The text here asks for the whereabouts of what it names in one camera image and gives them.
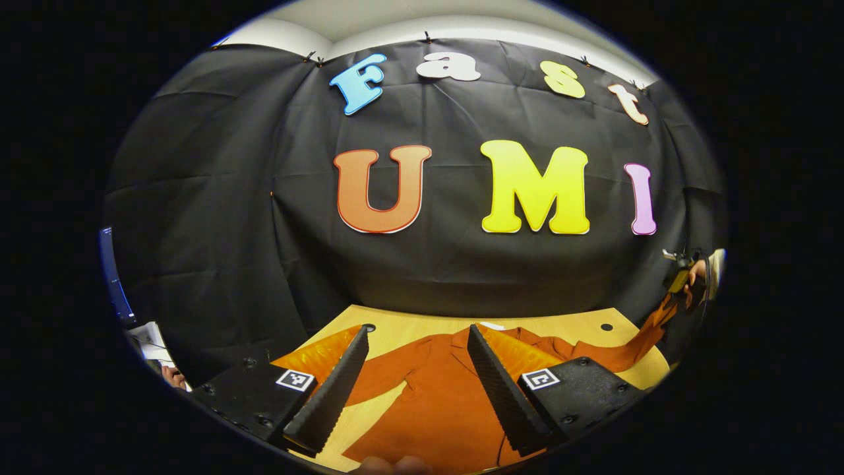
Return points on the rust orange button shirt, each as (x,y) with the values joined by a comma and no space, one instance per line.
(442,396)

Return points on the white paper sheet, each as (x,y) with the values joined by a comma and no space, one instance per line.
(150,342)

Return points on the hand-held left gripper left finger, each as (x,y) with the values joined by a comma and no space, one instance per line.
(330,396)

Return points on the black backdrop cloth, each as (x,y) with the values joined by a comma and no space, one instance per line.
(428,277)

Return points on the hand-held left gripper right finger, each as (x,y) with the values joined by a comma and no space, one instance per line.
(504,396)

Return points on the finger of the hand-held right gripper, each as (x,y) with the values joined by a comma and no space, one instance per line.
(679,282)

